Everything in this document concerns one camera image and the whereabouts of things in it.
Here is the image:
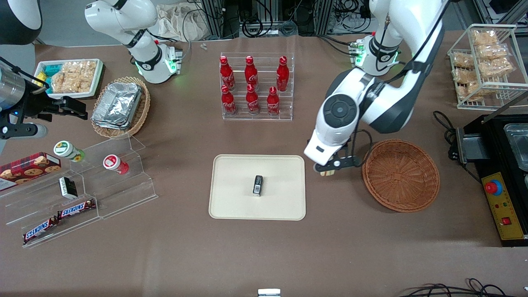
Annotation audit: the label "red cola bottle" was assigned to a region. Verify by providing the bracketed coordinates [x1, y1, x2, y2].
[276, 56, 290, 92]
[219, 56, 236, 92]
[245, 84, 260, 115]
[221, 85, 238, 116]
[266, 86, 281, 116]
[244, 56, 259, 92]

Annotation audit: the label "clear acrylic bottle rack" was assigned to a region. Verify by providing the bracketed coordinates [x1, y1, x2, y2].
[220, 52, 295, 121]

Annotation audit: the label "black base cables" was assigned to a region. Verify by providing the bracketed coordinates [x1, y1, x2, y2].
[317, 34, 357, 56]

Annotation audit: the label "black appliance power cable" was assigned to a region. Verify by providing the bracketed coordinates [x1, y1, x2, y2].
[432, 110, 460, 160]

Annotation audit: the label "white wire basket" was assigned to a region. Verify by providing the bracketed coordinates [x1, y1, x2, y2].
[448, 24, 528, 111]

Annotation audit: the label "red lidded cup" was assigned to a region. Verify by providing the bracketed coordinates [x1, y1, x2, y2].
[103, 154, 130, 175]

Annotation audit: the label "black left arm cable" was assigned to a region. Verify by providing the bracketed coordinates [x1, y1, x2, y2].
[349, 0, 451, 166]

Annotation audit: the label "yellow emergency stop box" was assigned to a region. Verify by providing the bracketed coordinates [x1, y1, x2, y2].
[481, 172, 528, 247]

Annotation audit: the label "oval wicker basket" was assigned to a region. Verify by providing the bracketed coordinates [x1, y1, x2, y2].
[91, 76, 151, 139]

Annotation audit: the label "green lidded cup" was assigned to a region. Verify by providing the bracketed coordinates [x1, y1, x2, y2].
[54, 141, 86, 162]

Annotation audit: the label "teal snack packet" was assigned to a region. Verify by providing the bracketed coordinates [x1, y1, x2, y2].
[41, 64, 63, 79]

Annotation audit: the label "aluminium foil container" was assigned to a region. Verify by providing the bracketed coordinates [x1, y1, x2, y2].
[92, 82, 144, 130]

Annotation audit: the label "clear rice cracker pack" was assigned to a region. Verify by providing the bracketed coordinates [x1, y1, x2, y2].
[64, 61, 98, 93]
[50, 68, 69, 94]

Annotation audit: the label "black white small carton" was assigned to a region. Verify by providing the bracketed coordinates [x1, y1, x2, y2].
[59, 177, 78, 199]

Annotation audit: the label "beige rectangular tray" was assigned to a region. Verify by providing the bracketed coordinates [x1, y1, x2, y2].
[208, 154, 306, 221]

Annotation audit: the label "grey right wrist cylinder mount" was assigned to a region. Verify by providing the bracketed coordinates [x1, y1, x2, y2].
[0, 123, 48, 140]

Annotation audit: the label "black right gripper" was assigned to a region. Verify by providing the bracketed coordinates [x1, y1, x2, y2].
[8, 81, 88, 124]

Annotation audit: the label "black tabletop appliance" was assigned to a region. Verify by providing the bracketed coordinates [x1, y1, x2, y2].
[455, 112, 528, 178]

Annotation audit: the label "red plaid cookie box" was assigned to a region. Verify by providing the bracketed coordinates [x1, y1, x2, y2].
[0, 152, 61, 191]

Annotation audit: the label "coiled black cable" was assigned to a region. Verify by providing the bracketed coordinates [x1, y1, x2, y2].
[242, 16, 264, 38]

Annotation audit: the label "round brown wicker basket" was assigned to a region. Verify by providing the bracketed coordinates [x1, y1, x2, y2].
[362, 139, 440, 213]

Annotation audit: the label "beige cloth bag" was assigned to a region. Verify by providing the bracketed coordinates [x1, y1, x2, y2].
[156, 3, 209, 42]

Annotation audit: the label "black cable bundle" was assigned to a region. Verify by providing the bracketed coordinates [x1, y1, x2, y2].
[398, 278, 514, 297]

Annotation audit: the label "white left wrist cylinder mount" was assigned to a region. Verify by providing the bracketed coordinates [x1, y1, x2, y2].
[329, 153, 364, 170]

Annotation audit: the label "clear acrylic step shelf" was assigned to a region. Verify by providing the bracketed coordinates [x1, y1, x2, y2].
[0, 165, 100, 249]
[70, 134, 158, 220]

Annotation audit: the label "snickers bar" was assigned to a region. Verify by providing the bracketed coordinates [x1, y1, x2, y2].
[23, 216, 60, 244]
[57, 199, 97, 219]

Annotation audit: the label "white rectangular snack tray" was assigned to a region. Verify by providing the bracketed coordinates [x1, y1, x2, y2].
[33, 59, 104, 100]

